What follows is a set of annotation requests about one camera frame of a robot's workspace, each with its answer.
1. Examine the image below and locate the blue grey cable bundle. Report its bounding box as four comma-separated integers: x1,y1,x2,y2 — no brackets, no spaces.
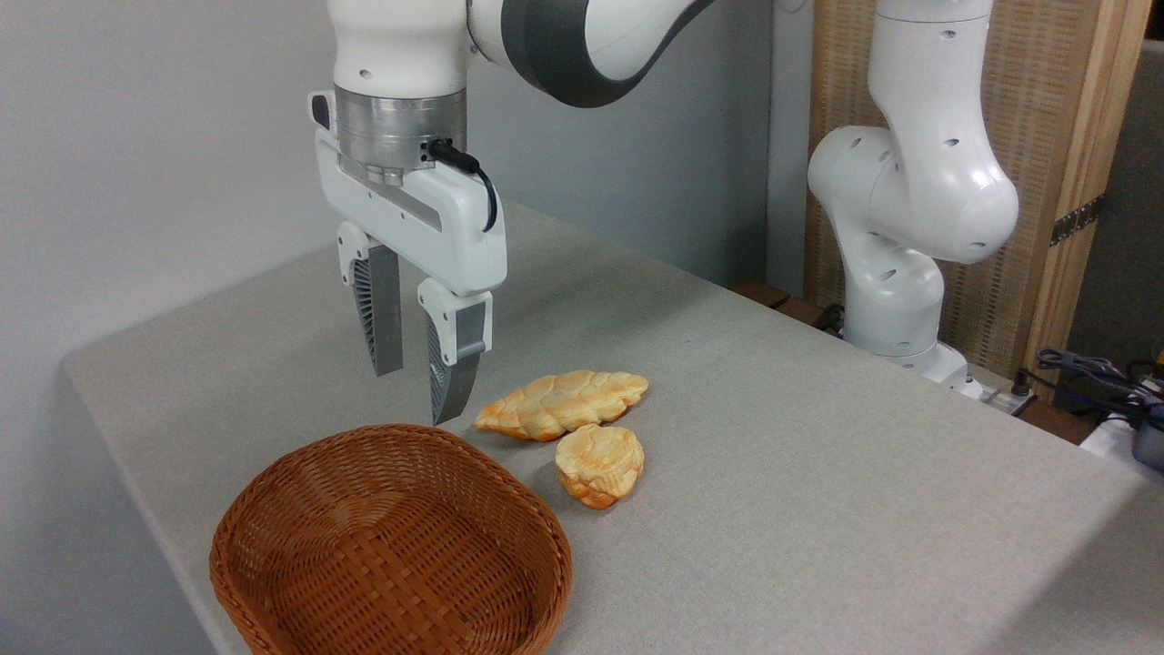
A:
1035,348,1164,430

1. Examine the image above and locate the wooden woven screen panel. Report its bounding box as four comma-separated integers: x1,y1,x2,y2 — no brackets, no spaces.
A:
805,0,1154,379

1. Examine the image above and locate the grey tablecloth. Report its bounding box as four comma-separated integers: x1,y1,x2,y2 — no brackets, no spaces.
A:
62,200,1164,655

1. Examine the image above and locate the round bread roll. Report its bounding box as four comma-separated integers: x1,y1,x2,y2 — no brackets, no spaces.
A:
555,423,646,510

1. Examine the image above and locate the brown woven wicker basket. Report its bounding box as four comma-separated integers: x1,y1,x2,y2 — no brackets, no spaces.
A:
209,423,574,655

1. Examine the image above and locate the long braided bread loaf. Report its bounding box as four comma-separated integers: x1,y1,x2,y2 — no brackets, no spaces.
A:
474,369,650,443

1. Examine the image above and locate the black metal hinge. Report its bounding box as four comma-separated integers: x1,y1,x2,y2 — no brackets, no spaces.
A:
1050,194,1107,247

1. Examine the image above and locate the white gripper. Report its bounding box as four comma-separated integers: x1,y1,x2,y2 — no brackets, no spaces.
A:
308,90,509,428

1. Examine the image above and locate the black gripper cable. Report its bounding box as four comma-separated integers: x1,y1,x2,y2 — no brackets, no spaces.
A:
421,138,500,234

